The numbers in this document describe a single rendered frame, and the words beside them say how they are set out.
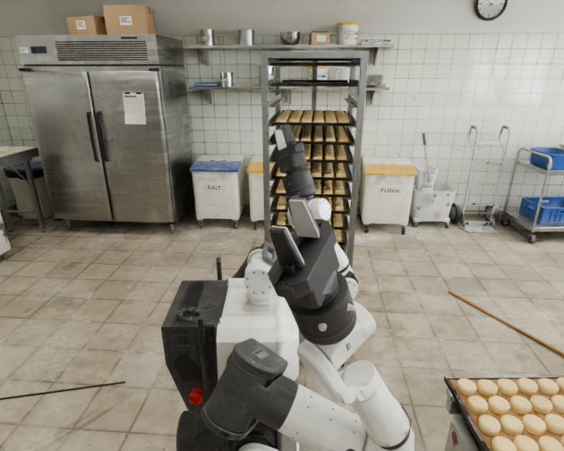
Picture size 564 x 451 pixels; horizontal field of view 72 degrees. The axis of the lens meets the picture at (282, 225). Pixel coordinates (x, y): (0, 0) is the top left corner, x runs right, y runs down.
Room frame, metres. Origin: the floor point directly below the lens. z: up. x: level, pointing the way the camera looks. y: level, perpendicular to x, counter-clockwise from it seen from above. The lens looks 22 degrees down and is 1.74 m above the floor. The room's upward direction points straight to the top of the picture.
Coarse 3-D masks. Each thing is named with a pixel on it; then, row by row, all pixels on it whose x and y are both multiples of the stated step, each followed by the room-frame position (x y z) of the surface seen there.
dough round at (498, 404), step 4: (492, 396) 0.80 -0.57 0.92; (496, 396) 0.80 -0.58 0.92; (492, 400) 0.79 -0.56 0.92; (496, 400) 0.79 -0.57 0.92; (500, 400) 0.79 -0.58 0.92; (504, 400) 0.79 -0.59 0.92; (488, 404) 0.79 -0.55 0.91; (492, 404) 0.78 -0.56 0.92; (496, 404) 0.78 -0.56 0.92; (500, 404) 0.78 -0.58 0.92; (504, 404) 0.78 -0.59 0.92; (508, 404) 0.78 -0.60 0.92; (492, 408) 0.77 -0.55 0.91; (496, 408) 0.77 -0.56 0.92; (500, 408) 0.76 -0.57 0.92; (504, 408) 0.76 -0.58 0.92; (508, 408) 0.77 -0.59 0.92; (496, 412) 0.76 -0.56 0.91; (500, 412) 0.76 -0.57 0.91; (504, 412) 0.76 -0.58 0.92
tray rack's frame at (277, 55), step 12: (276, 60) 2.32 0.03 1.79; (288, 60) 2.53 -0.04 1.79; (300, 60) 2.52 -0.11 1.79; (312, 60) 2.52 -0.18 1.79; (324, 60) 2.51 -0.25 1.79; (336, 60) 2.50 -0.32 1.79; (348, 60) 2.50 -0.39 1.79; (276, 72) 2.53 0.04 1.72; (312, 72) 2.53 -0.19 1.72; (312, 96) 2.53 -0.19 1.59; (276, 108) 2.53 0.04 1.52; (312, 108) 2.53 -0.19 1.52; (348, 108) 2.49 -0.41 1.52; (276, 144) 2.53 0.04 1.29; (300, 336) 2.05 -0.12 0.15
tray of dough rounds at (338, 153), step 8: (304, 144) 2.31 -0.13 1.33; (312, 144) 2.43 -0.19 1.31; (320, 144) 2.31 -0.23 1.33; (304, 152) 2.07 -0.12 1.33; (312, 152) 2.17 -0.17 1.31; (320, 152) 2.07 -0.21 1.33; (328, 152) 2.07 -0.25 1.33; (336, 152) 2.13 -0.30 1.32; (344, 152) 2.07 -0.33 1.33; (272, 160) 1.95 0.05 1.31; (312, 160) 1.93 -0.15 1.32; (320, 160) 1.93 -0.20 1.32; (328, 160) 1.93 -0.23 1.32; (336, 160) 1.92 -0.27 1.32; (344, 160) 1.92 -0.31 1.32
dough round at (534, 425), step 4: (524, 416) 0.74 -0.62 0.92; (528, 416) 0.74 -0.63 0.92; (532, 416) 0.74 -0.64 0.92; (536, 416) 0.74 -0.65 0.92; (524, 420) 0.73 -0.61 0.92; (528, 420) 0.73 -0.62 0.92; (532, 420) 0.73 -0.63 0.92; (536, 420) 0.73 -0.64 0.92; (540, 420) 0.73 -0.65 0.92; (524, 424) 0.72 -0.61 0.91; (528, 424) 0.71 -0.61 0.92; (532, 424) 0.71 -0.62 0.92; (536, 424) 0.71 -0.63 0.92; (540, 424) 0.71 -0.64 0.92; (544, 424) 0.71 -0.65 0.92; (528, 428) 0.71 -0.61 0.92; (532, 428) 0.71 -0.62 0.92; (536, 428) 0.70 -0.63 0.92; (540, 428) 0.70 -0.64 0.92; (544, 428) 0.70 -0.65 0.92; (532, 432) 0.70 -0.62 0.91; (536, 432) 0.70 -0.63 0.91; (540, 432) 0.70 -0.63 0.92
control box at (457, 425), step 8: (456, 424) 0.79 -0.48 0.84; (464, 424) 0.79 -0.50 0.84; (456, 432) 0.77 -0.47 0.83; (464, 432) 0.76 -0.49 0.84; (448, 440) 0.80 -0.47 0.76; (464, 440) 0.74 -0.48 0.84; (472, 440) 0.74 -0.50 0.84; (448, 448) 0.79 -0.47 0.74; (456, 448) 0.75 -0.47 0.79; (464, 448) 0.72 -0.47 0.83; (472, 448) 0.71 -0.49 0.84
